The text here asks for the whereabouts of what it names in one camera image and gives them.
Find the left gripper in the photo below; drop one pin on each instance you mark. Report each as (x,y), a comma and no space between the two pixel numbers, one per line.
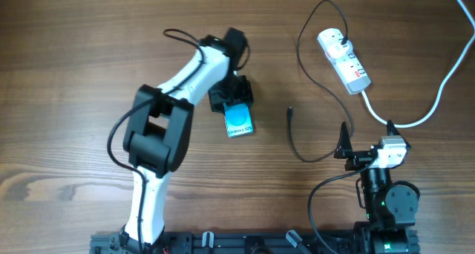
(244,95)

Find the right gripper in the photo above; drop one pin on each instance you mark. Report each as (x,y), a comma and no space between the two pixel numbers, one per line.
(345,149)

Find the Galaxy S25 smartphone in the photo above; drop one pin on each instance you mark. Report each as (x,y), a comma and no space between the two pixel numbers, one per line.
(238,120)

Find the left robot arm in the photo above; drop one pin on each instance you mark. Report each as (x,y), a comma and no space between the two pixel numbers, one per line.
(159,128)

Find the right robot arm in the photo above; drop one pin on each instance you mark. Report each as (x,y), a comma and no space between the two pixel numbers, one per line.
(391,206)

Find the white USB charger plug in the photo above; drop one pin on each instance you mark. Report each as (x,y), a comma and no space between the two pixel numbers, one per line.
(337,50)

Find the white power strip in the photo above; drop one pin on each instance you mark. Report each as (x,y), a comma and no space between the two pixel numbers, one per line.
(349,69)

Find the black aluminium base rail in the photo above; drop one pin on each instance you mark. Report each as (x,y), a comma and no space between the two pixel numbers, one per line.
(340,241)

